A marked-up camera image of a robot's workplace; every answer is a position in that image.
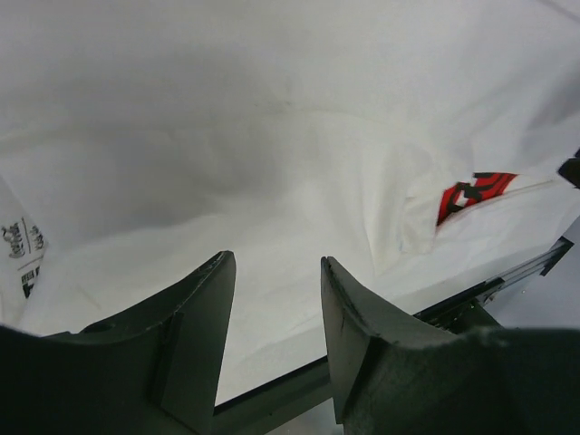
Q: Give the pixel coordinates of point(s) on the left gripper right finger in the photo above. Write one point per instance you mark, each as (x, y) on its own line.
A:
(392, 373)

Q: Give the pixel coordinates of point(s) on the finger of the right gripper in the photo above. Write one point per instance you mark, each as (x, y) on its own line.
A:
(570, 171)

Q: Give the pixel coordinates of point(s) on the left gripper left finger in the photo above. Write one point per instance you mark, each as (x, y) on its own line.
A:
(150, 369)

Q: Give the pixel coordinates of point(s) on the white t-shirt with red print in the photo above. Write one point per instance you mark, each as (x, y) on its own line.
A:
(417, 142)

